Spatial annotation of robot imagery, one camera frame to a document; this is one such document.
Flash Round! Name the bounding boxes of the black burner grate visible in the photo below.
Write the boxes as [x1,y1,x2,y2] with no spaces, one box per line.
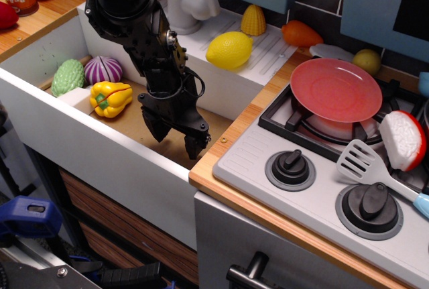
[257,79,429,194]

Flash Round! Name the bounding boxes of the green toy bitter melon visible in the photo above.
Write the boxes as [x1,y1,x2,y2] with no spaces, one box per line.
[51,59,84,97]

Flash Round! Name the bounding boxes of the yellow toy lemon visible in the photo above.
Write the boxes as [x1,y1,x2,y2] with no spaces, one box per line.
[206,32,253,70]

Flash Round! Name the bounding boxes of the red toy at left edge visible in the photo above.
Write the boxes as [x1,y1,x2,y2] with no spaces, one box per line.
[0,2,19,30]

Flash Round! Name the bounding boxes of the small black stove knob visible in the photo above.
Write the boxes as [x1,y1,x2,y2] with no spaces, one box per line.
[265,149,316,192]

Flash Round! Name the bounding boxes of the yellow toy bell pepper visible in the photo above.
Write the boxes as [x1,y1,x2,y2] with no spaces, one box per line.
[90,81,133,119]

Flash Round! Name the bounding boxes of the yellow toy corn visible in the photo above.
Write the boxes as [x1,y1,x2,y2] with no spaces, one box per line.
[241,5,266,36]

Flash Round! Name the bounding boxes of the grey toy stove top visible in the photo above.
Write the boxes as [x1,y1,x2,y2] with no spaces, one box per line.
[212,77,429,289]

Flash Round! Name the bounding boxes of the purple toy onion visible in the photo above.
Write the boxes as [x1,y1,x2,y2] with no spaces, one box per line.
[84,56,123,85]

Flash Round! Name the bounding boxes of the blue clamp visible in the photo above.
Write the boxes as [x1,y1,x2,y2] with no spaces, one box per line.
[1,196,62,241]

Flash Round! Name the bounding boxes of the white toy sink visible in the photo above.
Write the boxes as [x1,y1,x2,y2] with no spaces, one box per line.
[1,6,295,248]

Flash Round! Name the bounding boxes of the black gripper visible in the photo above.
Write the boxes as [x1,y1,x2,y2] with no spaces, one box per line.
[137,67,211,160]

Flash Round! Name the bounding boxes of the pink plastic plate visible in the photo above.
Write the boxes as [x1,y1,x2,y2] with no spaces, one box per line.
[290,58,383,123]

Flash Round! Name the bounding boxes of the small yellow toy fruit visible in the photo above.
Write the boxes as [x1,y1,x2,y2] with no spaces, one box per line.
[352,49,381,76]

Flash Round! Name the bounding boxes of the grey toy faucet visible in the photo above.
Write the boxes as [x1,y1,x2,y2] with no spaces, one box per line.
[167,0,221,35]

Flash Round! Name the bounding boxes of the white toy lid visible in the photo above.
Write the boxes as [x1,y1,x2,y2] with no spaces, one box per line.
[309,44,354,62]

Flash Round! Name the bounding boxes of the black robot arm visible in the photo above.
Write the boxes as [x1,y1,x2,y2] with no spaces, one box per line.
[85,0,210,160]

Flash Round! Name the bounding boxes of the large black stove knob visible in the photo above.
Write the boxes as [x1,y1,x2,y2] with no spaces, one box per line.
[335,182,404,241]

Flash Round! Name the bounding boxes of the grey toy spatula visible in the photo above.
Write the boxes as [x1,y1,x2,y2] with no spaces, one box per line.
[336,139,428,218]

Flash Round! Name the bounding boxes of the white foam block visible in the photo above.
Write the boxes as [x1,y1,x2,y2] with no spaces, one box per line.
[58,87,93,115]

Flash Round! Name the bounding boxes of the metal oven door handle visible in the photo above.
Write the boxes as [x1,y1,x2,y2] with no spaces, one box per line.
[226,251,282,289]

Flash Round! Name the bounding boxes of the orange toy carrot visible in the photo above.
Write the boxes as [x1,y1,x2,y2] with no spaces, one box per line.
[281,20,324,48]

